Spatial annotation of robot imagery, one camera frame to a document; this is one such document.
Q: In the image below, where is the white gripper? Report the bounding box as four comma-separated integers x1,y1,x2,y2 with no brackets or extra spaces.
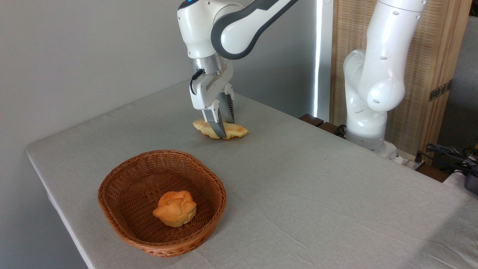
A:
189,62,236,139

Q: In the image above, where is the round golden bread roll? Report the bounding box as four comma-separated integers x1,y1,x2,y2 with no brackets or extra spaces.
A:
152,191,197,228

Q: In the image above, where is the brown wicker basket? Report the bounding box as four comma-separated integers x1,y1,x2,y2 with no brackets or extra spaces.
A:
98,150,227,257

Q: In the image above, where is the dark brown wooden block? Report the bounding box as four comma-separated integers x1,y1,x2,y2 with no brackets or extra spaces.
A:
299,114,325,127
317,122,345,137

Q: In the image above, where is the grey tablecloth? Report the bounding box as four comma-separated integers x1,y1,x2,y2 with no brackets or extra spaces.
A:
25,80,478,269

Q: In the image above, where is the white power strip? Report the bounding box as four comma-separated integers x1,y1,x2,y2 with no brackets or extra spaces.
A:
392,149,426,171

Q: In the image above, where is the dark metal screen hinge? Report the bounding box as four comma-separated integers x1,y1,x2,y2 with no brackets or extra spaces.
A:
429,79,453,102

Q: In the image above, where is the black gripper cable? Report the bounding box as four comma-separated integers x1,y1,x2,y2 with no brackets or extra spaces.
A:
189,68,205,95

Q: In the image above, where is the white vertical frame strip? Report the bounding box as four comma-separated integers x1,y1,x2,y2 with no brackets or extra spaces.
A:
313,0,334,122

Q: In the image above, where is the black cable bundle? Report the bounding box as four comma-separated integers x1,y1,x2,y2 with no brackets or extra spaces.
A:
425,143,478,173

